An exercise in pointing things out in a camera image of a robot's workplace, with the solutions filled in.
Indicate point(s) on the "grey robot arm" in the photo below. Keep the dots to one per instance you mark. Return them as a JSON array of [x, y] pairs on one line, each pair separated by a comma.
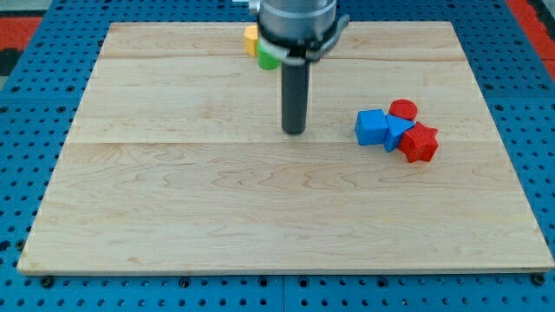
[[297, 32]]

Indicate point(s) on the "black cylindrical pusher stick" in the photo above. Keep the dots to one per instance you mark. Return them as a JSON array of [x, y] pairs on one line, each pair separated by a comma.
[[294, 97]]

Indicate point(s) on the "green block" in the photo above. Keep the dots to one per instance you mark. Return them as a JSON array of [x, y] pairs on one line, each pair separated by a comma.
[[266, 59]]

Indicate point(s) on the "blue cube block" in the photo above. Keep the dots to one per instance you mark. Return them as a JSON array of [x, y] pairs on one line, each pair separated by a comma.
[[371, 127]]

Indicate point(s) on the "wooden board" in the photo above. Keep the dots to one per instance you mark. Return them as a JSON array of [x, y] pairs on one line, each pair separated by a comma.
[[176, 164]]

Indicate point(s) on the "blue triangle block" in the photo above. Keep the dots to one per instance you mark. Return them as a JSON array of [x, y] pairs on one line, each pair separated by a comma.
[[396, 128]]

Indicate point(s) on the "yellow block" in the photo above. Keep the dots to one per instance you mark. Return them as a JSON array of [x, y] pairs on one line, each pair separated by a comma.
[[250, 37]]

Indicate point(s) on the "red cylinder block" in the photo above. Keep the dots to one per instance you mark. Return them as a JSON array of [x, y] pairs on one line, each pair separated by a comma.
[[403, 108]]

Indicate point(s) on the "red star block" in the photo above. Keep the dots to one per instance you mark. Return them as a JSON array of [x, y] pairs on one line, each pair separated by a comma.
[[419, 143]]

